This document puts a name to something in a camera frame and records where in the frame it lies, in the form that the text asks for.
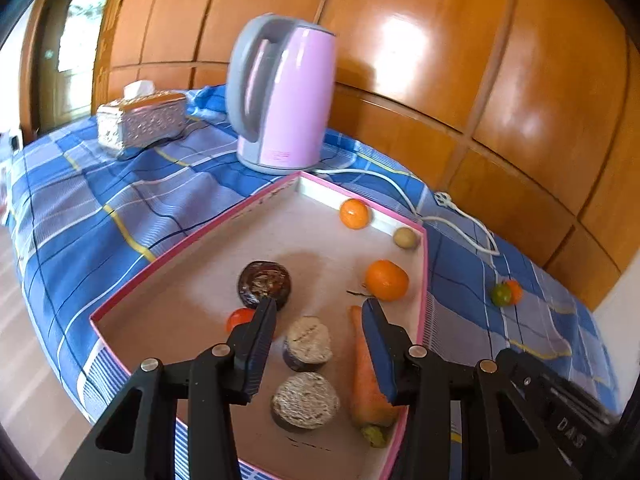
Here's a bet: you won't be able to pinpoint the green tomato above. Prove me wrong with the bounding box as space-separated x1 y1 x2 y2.
490 282 512 308

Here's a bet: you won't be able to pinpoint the orange carrot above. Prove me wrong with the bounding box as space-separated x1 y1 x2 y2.
349 306 400 448

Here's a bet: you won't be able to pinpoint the wooden door with glass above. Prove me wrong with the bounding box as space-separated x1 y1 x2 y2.
20 0 107 143

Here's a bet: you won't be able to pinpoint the dark round eggplant end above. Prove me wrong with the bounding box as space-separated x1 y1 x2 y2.
236 260 292 311

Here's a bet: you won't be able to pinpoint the pink electric kettle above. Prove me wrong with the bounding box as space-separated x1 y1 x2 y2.
226 13 336 174

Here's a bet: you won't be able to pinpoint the silver patterned tissue box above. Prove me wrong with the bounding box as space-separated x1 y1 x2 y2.
96 90 188 154

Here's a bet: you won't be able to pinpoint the red tomato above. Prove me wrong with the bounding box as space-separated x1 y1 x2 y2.
226 308 255 334

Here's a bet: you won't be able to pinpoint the orange mandarin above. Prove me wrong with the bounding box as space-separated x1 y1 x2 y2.
504 280 524 306
338 198 370 230
363 260 410 301

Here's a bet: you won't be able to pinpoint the small beige potato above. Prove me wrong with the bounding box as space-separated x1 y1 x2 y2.
393 226 420 250

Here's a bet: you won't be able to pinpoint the blue plaid tablecloth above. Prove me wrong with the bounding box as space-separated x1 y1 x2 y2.
8 84 624 480

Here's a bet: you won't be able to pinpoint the white power cable with plug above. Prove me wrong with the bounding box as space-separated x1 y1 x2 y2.
314 167 501 257

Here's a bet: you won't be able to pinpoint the pink shallow tray box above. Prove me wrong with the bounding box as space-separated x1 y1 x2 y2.
82 172 427 479

